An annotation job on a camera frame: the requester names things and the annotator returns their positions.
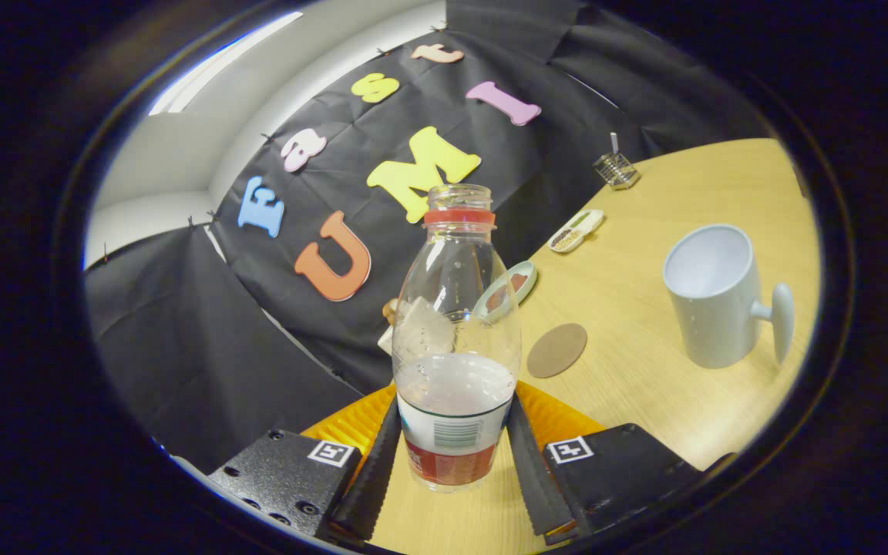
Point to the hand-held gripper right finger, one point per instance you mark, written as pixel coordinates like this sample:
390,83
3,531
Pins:
533,478

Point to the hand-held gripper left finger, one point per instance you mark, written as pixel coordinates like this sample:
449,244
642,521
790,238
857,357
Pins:
371,478

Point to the clear plastic juice bottle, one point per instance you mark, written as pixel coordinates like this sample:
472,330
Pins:
455,385

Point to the brown round coaster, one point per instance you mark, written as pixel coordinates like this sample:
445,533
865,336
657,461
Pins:
557,351

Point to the wooden table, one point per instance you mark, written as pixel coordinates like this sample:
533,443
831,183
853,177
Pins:
644,401

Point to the white toaster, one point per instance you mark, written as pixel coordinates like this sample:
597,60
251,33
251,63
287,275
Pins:
385,341

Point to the brown bread slice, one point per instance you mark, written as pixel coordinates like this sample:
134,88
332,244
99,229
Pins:
389,311

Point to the brown meat piece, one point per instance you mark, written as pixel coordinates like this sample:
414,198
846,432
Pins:
499,299
519,283

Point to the pale green plate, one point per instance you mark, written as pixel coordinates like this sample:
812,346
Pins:
529,274

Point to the white divided dish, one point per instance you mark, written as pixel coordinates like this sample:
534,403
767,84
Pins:
576,230

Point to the metal spoon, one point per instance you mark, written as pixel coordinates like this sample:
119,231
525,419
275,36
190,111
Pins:
614,143

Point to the large ceiling light panel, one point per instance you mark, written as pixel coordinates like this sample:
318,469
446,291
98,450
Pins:
220,65

